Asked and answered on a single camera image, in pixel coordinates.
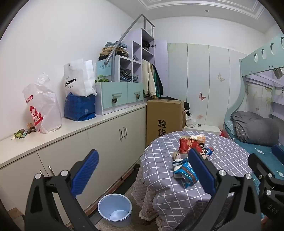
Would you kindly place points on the small clutter on counter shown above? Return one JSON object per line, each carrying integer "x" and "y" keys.
{"x": 18, "y": 134}

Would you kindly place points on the red snack packet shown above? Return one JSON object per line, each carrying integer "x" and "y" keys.
{"x": 188, "y": 145}

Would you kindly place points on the teal bunk bed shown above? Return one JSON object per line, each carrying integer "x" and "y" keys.
{"x": 250, "y": 64}

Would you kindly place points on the grey metal handrail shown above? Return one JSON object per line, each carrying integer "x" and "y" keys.
{"x": 126, "y": 34}

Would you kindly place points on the pink lace-edged undercloth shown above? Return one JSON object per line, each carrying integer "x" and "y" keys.
{"x": 142, "y": 200}

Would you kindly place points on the blue snack wrapper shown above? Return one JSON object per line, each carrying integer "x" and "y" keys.
{"x": 185, "y": 174}

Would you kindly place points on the stack of folded clothes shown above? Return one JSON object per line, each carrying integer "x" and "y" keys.
{"x": 113, "y": 51}

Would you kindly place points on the white wardrobe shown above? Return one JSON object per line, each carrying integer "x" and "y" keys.
{"x": 195, "y": 73}

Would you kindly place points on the brown hanging cloth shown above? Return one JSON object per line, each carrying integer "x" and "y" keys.
{"x": 277, "y": 73}

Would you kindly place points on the round table with checked tablecloth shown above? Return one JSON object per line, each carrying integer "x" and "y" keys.
{"x": 159, "y": 160}

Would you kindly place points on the small blue white wrapper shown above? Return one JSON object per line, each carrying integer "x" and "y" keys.
{"x": 208, "y": 151}

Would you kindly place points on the grey duvet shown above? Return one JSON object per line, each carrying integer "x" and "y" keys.
{"x": 255, "y": 128}

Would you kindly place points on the teal storage box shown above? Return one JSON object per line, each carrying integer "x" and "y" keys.
{"x": 104, "y": 71}

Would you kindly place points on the folded jeans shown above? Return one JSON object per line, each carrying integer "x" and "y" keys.
{"x": 126, "y": 75}

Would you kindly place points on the long cream cabinet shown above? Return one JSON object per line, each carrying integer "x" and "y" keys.
{"x": 99, "y": 137}

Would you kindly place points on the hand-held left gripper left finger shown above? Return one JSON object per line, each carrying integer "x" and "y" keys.
{"x": 85, "y": 173}

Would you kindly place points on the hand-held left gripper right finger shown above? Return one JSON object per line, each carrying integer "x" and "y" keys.
{"x": 202, "y": 171}

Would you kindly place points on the pile of black clothes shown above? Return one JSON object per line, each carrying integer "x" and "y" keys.
{"x": 186, "y": 107}

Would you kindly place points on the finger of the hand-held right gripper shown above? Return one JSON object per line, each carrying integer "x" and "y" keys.
{"x": 277, "y": 151}
{"x": 256, "y": 163}

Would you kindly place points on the pink butterfly sticker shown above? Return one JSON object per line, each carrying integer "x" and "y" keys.
{"x": 202, "y": 96}

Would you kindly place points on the white low platform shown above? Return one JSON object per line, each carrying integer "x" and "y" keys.
{"x": 202, "y": 128}

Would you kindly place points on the green artificial plant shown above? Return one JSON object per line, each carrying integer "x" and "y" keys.
{"x": 101, "y": 78}

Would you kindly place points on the pale butterfly sticker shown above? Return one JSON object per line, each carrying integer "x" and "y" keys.
{"x": 220, "y": 77}

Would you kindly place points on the tall cardboard box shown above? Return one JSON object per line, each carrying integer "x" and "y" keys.
{"x": 164, "y": 120}

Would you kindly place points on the cream hanging jacket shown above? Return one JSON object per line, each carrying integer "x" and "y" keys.
{"x": 147, "y": 77}

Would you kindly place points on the green hanging jacket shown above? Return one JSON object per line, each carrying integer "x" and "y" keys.
{"x": 158, "y": 82}

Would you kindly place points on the white paper shopping bag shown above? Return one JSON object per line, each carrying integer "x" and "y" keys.
{"x": 77, "y": 75}

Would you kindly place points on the white plastic bag red print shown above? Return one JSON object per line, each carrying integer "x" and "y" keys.
{"x": 44, "y": 104}

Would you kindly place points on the black cloth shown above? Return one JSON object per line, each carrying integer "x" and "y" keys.
{"x": 168, "y": 98}

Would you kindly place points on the lilac stair cabinet teal drawers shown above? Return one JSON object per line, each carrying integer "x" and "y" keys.
{"x": 119, "y": 95}

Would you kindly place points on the pink flower sticker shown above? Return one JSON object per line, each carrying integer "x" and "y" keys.
{"x": 199, "y": 116}

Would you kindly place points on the pine cone ornament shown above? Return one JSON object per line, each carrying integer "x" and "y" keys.
{"x": 114, "y": 100}
{"x": 138, "y": 96}

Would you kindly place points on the orange white snack packet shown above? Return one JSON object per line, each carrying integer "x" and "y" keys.
{"x": 198, "y": 138}

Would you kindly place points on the blue woven bag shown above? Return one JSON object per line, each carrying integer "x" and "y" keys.
{"x": 77, "y": 106}

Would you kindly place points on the brown crumpled wrapper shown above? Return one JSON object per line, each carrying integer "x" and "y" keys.
{"x": 31, "y": 127}

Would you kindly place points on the teal patterned bedsheet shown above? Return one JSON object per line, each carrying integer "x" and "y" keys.
{"x": 261, "y": 153}

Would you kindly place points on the dark folded clothes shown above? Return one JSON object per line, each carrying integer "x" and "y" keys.
{"x": 146, "y": 44}

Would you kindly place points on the blue plastic waste bin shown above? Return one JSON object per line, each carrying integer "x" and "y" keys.
{"x": 104, "y": 211}

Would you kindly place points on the small white plastic bag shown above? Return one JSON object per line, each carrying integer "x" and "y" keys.
{"x": 190, "y": 121}

